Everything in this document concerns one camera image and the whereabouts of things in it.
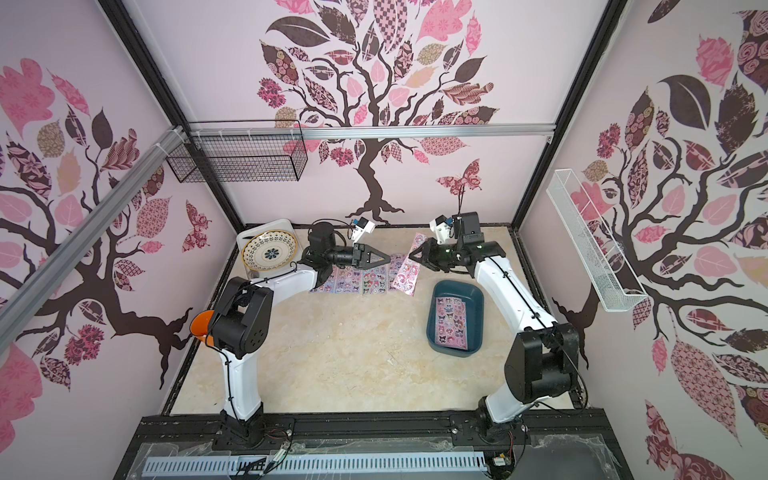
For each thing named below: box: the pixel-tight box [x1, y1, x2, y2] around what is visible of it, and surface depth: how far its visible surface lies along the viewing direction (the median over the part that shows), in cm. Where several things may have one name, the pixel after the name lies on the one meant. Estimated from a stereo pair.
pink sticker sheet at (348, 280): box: [334, 265, 363, 294], surface depth 105 cm
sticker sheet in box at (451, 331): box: [435, 297, 468, 350], surface depth 94 cm
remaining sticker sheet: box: [362, 264, 388, 295], surface depth 105 cm
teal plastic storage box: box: [426, 280, 485, 358], surface depth 94 cm
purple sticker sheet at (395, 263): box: [388, 254, 406, 290], surface depth 82 cm
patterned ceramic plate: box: [242, 230, 298, 271], surface depth 115 cm
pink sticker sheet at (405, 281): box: [392, 232, 428, 297], surface depth 81 cm
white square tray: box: [237, 218, 303, 279], surface depth 115 cm
